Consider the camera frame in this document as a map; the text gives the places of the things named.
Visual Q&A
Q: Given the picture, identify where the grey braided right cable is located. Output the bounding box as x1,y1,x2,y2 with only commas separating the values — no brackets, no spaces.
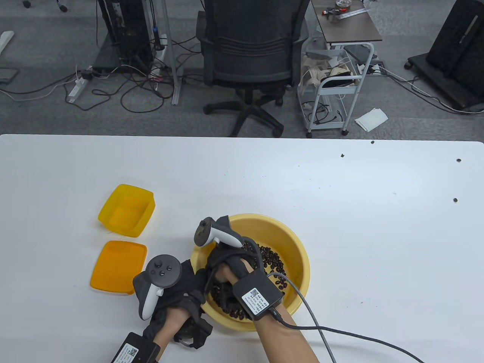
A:
267,272,337,363

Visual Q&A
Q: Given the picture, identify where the orange box lid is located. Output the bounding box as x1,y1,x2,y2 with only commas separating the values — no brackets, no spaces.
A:
90,240,148,296

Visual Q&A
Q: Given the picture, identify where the brown side table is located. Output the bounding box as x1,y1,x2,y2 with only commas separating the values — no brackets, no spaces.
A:
311,0,382,47

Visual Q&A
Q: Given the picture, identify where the tangle of black floor cables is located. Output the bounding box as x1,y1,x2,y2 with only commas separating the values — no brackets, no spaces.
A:
0,38,205,114

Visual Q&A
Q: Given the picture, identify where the grey floor cable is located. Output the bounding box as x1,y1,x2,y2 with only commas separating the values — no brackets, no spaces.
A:
378,66,484,114

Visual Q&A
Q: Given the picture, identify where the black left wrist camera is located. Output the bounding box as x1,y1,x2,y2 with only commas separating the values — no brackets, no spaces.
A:
111,332,161,363

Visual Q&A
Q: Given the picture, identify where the grey left hand controller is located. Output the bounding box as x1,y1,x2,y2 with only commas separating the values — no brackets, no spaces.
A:
132,254,183,321

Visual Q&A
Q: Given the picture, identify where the person's right forearm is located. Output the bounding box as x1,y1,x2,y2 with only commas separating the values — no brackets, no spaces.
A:
254,310,320,363

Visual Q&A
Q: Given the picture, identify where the white rolling cart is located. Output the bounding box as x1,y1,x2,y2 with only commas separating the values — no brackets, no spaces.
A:
297,38,375,138

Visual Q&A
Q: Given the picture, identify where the person's left hand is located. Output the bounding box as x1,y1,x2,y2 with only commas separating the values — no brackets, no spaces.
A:
143,259,213,349

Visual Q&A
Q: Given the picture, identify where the person's right hand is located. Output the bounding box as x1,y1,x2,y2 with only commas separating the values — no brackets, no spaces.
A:
205,244,254,309

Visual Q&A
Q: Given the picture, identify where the thin black camera cable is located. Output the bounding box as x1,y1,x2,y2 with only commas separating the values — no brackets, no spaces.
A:
270,308,426,363

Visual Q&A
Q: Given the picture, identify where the pile of dark coffee beans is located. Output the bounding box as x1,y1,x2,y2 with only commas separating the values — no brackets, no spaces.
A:
210,242,290,320

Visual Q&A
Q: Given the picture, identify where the beige strap bundle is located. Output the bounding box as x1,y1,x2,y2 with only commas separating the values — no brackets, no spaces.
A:
299,51,354,95

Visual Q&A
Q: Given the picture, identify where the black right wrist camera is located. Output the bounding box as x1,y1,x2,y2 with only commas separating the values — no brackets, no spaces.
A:
232,272,284,321

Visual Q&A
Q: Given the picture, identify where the grey hand controller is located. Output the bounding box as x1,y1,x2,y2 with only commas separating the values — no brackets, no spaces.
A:
194,216,261,273
132,254,183,321

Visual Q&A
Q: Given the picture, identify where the white upright power strip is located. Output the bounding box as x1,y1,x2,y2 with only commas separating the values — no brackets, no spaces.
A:
153,33,169,61

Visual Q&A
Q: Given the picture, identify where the orange plastic box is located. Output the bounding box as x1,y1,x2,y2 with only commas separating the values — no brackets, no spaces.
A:
98,184,156,238

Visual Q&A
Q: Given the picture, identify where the person's left forearm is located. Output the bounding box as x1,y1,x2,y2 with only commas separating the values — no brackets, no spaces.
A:
155,306,189,358

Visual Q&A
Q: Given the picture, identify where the yellow plastic basin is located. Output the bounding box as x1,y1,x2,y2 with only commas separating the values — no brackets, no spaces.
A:
190,214,311,332

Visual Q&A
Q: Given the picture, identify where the white flat power strip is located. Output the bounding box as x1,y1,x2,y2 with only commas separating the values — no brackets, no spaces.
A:
68,81,86,104

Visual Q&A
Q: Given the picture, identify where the grey flat device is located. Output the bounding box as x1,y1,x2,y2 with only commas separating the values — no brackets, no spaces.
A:
344,43,373,63

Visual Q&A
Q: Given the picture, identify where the white metal desk leg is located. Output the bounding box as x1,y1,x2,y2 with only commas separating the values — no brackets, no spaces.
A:
161,0,181,105

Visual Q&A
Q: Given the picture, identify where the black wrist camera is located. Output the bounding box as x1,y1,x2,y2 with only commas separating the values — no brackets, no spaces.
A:
232,272,284,321
111,332,161,363

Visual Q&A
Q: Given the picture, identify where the black computer tower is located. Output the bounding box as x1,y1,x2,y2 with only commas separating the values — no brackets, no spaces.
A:
93,0,156,75

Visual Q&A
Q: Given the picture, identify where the black mesh office chair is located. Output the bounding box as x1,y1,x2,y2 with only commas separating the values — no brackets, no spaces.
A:
196,0,311,138

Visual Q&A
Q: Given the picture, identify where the white folded paper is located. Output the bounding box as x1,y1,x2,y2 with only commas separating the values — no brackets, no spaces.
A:
354,108,389,132

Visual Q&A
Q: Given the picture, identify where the grey right hand controller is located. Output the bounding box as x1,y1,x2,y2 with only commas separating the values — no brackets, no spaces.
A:
194,216,261,273

